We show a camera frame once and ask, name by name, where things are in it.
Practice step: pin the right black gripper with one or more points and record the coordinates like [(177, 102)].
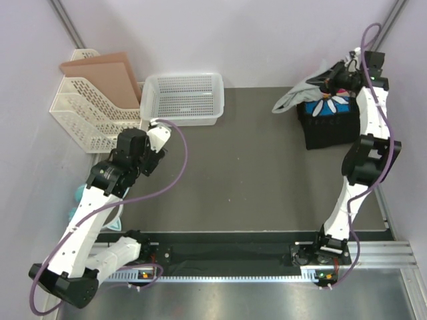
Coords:
[(329, 76)]

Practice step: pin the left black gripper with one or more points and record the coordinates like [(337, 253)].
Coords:
[(154, 158)]

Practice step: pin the grey t shirt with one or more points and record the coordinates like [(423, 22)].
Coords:
[(302, 92)]

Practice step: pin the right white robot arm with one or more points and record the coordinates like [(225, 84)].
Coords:
[(368, 161)]

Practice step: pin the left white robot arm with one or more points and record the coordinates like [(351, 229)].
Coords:
[(71, 274)]

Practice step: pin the pink folded t shirt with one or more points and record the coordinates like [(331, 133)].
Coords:
[(342, 92)]

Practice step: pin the black folded flower t shirt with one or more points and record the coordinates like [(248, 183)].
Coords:
[(329, 121)]

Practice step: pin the cream perforated file organizer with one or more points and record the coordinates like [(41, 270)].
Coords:
[(87, 115)]

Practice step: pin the white perforated plastic basket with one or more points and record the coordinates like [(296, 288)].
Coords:
[(186, 99)]

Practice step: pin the teal cat ear headphones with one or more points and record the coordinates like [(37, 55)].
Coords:
[(113, 223)]

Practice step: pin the brown cardboard folder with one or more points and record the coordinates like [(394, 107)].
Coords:
[(112, 74)]

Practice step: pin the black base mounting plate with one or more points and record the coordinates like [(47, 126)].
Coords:
[(236, 253)]

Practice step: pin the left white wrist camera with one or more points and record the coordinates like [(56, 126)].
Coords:
[(158, 134)]

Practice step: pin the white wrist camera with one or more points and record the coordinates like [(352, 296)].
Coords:
[(158, 134), (353, 58)]

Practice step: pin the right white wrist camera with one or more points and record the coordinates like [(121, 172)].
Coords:
[(353, 58)]

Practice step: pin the grey slotted cable duct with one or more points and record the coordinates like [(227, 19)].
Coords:
[(142, 276)]

